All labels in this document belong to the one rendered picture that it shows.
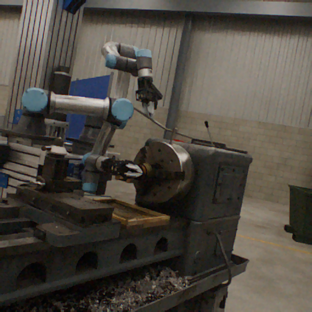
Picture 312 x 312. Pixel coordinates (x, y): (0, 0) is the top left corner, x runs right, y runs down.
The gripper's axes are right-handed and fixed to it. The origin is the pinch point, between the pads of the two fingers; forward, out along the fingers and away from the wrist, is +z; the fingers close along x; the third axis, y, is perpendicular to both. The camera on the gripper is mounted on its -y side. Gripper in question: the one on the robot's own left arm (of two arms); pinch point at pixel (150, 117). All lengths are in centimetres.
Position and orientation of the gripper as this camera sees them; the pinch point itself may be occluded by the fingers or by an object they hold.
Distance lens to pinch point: 186.3
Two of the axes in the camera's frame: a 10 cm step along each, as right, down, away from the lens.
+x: 8.2, -1.1, -5.7
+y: -5.7, -0.4, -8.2
